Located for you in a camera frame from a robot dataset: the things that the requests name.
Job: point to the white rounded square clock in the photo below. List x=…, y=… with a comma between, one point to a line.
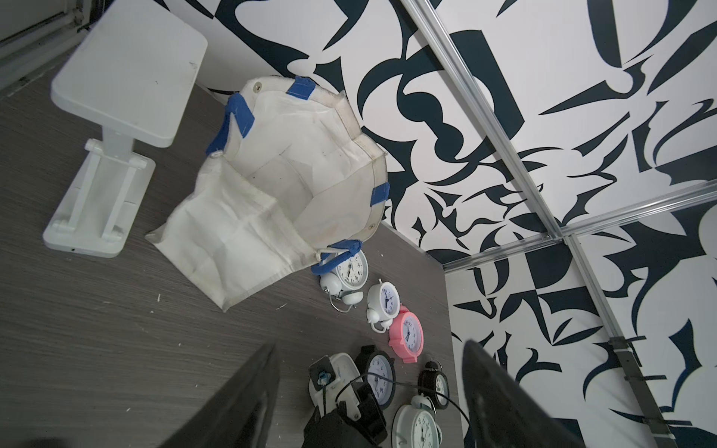
x=331, y=381

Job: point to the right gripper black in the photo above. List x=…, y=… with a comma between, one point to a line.
x=337, y=429

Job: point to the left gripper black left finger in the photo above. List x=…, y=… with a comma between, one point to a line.
x=240, y=413

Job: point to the small black alarm clock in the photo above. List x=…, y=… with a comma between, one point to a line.
x=379, y=370

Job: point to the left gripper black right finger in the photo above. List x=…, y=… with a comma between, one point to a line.
x=500, y=413

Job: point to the pink alarm clock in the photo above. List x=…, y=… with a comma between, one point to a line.
x=406, y=336

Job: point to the white box on bracket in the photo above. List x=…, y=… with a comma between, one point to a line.
x=132, y=75

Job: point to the small white twin-bell clock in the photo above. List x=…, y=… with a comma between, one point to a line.
x=383, y=306

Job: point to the white twin-bell alarm clock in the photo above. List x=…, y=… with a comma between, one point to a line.
x=343, y=284

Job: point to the white canvas bag blue handles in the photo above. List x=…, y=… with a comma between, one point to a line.
x=291, y=182

